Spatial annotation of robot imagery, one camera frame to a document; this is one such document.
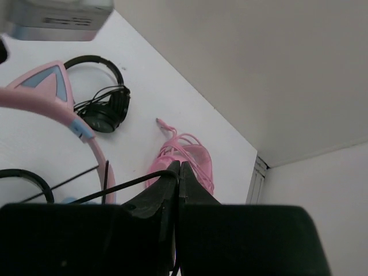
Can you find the aluminium side rail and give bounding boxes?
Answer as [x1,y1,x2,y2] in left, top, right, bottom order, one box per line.
[246,156,269,204]

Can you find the pink gaming headset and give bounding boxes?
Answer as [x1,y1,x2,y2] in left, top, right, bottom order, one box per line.
[148,118,214,195]

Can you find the thin black headphone cable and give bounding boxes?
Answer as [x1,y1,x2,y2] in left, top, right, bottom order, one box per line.
[0,160,181,205]

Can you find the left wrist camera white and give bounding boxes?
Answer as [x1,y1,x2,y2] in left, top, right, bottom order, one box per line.
[1,0,114,41]

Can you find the black headphones far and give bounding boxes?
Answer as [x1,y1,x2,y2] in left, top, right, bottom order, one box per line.
[64,55,131,133]

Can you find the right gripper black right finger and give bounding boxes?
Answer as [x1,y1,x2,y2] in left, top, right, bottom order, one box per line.
[178,162,331,275]

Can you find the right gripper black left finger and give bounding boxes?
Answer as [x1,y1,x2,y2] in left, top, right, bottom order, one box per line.
[1,162,180,275]

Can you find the pink blue cat-ear headphones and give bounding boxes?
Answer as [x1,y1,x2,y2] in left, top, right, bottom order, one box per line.
[1,61,116,189]

